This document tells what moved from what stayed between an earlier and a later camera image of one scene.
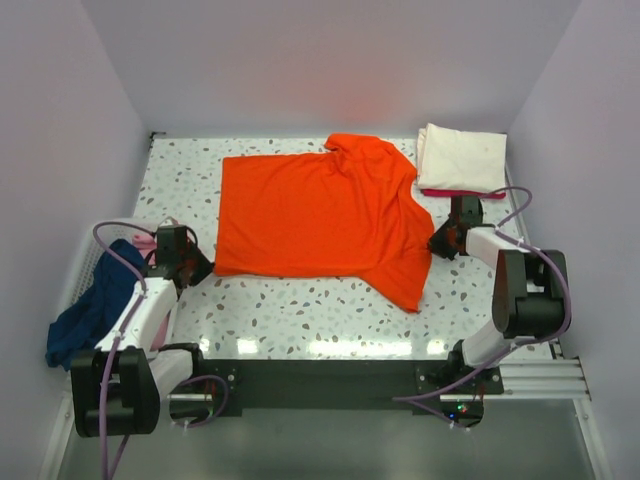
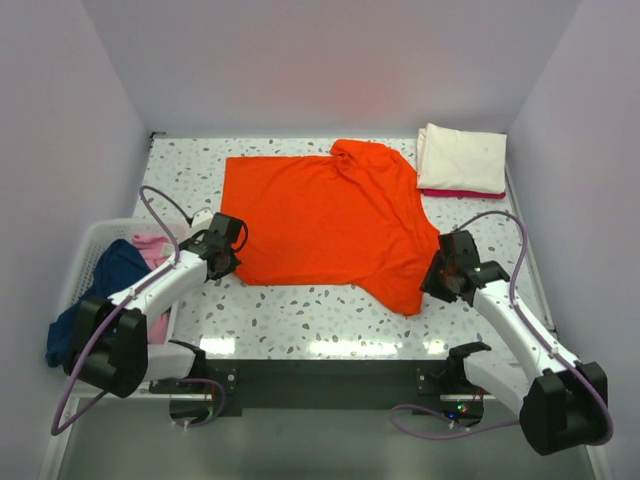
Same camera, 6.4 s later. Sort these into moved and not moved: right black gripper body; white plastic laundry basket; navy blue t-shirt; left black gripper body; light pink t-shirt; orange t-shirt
Moved: left black gripper body; right black gripper body
Not moved: white plastic laundry basket; orange t-shirt; navy blue t-shirt; light pink t-shirt
